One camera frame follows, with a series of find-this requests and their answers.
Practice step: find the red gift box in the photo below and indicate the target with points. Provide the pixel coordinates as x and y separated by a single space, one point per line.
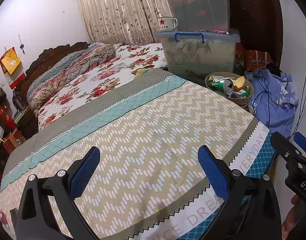
6 121

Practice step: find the floral bed sheet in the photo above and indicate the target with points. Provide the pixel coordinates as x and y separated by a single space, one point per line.
128 63

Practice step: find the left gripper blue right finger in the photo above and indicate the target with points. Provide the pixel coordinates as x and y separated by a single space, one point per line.
250 209

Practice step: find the red yellow wall calendar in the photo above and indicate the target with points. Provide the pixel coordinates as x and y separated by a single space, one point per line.
12 67

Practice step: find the white enamel star mug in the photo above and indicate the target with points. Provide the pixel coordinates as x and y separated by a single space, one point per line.
167 24

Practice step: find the patterned bed cover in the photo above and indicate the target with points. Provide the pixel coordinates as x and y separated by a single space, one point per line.
148 184

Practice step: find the carved wooden headboard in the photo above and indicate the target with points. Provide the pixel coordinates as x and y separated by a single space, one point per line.
28 124

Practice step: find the upper clear storage box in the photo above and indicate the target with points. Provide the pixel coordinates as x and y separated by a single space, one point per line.
201 15

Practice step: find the crushed green drink can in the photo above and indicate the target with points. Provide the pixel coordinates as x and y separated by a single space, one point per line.
225 86

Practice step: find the person's right hand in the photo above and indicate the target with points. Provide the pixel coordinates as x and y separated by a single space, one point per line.
292 222

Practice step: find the open silver can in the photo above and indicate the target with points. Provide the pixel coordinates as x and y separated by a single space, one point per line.
235 95

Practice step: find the clear storage box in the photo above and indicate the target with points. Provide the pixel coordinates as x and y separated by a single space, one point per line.
201 15
198 54

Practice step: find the blue fabric bundle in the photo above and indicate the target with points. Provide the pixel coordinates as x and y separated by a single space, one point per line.
274 101

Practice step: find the orange peel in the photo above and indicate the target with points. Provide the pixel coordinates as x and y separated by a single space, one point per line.
239 83

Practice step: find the beige plastic trash bin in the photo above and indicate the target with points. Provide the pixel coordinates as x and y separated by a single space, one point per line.
247 91

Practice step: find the lower clear storage box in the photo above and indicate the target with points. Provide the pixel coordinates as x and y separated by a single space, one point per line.
198 54

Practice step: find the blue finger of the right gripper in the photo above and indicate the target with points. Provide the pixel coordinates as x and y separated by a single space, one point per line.
300 140
295 160

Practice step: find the orange snack bag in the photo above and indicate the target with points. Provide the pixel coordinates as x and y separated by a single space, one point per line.
251 60

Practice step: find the folded floral quilt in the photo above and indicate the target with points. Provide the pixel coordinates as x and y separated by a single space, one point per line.
69 68

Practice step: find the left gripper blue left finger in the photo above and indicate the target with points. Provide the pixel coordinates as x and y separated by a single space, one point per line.
35 218

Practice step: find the beige leaf pattern curtain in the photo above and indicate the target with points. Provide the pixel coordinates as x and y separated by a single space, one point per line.
123 21

